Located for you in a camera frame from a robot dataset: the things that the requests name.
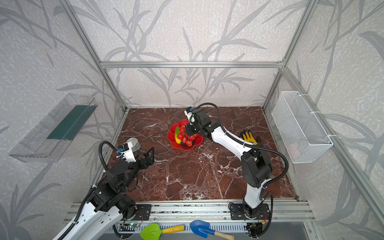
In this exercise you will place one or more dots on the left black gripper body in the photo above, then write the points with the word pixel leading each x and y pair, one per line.
pixel 142 162

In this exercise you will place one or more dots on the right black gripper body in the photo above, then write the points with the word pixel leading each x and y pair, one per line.
pixel 191 130

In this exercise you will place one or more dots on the red fake strawberry bunch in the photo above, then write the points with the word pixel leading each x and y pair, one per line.
pixel 186 138

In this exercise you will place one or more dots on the yellow orange fake squash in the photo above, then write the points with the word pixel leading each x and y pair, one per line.
pixel 178 141

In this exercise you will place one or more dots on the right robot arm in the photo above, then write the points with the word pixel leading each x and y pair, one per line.
pixel 256 165

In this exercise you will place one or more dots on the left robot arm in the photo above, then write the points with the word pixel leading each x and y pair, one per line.
pixel 106 203

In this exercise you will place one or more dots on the red flower-shaped fruit bowl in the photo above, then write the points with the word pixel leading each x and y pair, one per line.
pixel 171 136

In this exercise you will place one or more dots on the silver tin can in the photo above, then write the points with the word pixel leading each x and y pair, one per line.
pixel 133 144

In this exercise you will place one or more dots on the yellow black work glove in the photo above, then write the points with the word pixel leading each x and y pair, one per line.
pixel 248 137

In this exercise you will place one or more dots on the green toy shovel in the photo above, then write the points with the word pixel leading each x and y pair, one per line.
pixel 153 231

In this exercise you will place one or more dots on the blue toy shovel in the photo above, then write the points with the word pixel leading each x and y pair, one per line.
pixel 202 229

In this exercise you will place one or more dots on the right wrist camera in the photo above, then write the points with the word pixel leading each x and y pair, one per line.
pixel 189 114

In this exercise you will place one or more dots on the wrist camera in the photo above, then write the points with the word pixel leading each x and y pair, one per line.
pixel 125 153
pixel 189 114

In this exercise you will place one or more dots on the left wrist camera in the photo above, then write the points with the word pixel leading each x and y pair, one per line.
pixel 125 153

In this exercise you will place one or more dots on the clear plastic wall bin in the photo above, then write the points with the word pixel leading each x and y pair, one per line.
pixel 47 142

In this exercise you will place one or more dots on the white wire mesh basket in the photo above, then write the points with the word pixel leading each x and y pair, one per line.
pixel 301 131

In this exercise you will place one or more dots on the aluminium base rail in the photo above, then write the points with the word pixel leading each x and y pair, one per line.
pixel 217 211

